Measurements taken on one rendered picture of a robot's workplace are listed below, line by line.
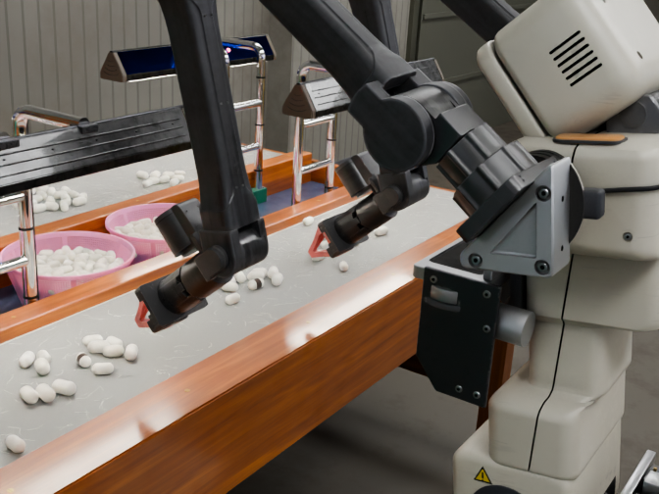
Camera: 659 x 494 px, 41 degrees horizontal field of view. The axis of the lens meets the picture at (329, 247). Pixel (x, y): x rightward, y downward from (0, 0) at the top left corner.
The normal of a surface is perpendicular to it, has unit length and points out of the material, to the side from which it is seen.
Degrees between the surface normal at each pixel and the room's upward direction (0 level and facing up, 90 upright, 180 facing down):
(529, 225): 90
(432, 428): 0
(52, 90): 90
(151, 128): 58
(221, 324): 0
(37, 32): 90
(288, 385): 90
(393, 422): 0
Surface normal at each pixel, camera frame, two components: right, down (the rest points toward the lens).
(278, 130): -0.56, 0.26
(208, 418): 0.83, 0.23
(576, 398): -0.33, -0.70
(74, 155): 0.73, -0.30
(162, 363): 0.05, -0.94
